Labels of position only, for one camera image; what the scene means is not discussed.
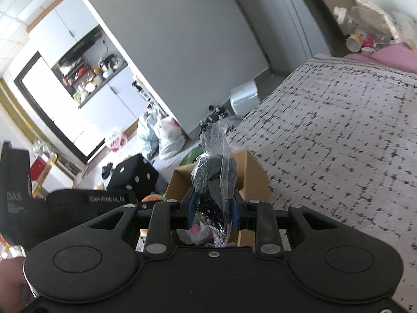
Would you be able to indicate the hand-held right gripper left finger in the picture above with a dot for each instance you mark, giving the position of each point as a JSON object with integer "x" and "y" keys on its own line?
{"x": 193, "y": 203}

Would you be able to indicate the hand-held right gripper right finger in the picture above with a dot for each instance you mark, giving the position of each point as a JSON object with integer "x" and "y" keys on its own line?
{"x": 233, "y": 208}

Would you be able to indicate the pink white plush toy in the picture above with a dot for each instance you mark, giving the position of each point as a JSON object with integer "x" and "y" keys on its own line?
{"x": 195, "y": 231}

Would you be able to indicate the clear packet of black cloth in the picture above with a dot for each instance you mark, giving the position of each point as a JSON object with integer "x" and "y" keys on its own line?
{"x": 211, "y": 176}

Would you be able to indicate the brown cardboard box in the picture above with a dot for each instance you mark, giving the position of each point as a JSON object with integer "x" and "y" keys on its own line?
{"x": 254, "y": 176}

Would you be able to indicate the orange plush toy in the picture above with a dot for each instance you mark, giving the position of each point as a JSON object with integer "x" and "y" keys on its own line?
{"x": 152, "y": 198}

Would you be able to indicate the gold metal rack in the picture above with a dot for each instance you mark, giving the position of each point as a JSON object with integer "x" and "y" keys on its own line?
{"x": 45, "y": 176}

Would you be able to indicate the green leaf cartoon cushion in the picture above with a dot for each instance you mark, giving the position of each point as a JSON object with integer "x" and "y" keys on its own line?
{"x": 190, "y": 156}

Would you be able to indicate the black slipper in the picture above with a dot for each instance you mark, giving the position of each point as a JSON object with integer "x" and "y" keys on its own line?
{"x": 106, "y": 171}

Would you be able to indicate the black white-dotted dice cushion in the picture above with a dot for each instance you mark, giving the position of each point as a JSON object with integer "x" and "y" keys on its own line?
{"x": 133, "y": 172}

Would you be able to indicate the pale blue plastic bag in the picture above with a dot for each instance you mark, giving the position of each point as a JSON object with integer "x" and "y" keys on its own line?
{"x": 148, "y": 133}

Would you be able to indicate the red white plastic bag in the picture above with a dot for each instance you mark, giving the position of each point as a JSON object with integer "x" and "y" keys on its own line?
{"x": 115, "y": 140}

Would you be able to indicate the black white shoes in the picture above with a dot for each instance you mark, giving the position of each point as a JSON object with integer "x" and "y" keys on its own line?
{"x": 216, "y": 115}

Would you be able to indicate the white square box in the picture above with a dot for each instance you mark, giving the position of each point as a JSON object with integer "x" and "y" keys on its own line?
{"x": 244, "y": 99}

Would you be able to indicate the grey black-flecked blanket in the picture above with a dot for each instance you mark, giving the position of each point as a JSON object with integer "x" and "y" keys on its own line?
{"x": 325, "y": 137}

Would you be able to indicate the white kitchen cabinet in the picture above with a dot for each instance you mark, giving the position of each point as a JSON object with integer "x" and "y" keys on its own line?
{"x": 88, "y": 68}

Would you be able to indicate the grey door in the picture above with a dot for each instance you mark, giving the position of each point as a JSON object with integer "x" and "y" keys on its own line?
{"x": 286, "y": 22}

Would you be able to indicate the purple bed sheet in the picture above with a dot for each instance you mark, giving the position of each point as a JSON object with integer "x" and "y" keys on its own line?
{"x": 391, "y": 55}

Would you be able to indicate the clear plastic wrapped bundle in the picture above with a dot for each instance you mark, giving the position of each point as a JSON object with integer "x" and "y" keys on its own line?
{"x": 373, "y": 19}

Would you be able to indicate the white fluffy bundle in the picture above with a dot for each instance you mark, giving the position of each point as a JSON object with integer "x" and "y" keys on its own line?
{"x": 404, "y": 27}

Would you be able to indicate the dark brown door frame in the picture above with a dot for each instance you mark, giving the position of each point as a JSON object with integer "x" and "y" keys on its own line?
{"x": 332, "y": 13}

